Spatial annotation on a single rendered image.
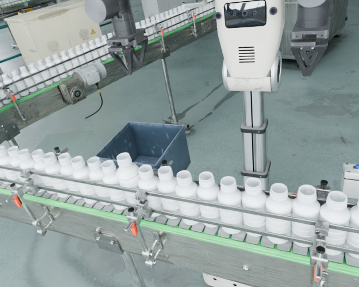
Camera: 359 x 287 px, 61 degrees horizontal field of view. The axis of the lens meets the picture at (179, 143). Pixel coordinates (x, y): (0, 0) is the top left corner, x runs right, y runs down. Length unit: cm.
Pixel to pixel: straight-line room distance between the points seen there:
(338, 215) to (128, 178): 52
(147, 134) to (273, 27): 79
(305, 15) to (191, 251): 67
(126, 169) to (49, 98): 150
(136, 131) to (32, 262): 131
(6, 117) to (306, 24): 186
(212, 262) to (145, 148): 85
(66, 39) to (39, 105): 274
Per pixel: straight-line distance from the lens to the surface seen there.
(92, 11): 77
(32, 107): 224
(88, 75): 222
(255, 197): 75
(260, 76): 121
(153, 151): 161
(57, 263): 237
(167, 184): 82
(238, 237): 85
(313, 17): 68
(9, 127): 220
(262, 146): 142
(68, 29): 492
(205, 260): 95
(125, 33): 83
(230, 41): 119
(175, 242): 94
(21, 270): 248
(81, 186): 101
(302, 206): 74
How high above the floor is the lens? 166
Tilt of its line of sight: 33 degrees down
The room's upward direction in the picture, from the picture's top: 11 degrees counter-clockwise
